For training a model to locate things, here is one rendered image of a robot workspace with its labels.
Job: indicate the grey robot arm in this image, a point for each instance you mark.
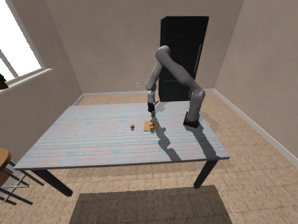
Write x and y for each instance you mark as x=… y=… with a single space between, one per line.
x=181 y=75

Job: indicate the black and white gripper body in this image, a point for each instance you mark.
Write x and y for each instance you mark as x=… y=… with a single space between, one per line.
x=151 y=104

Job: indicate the tan flat mat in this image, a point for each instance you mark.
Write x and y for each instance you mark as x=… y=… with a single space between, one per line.
x=147 y=126

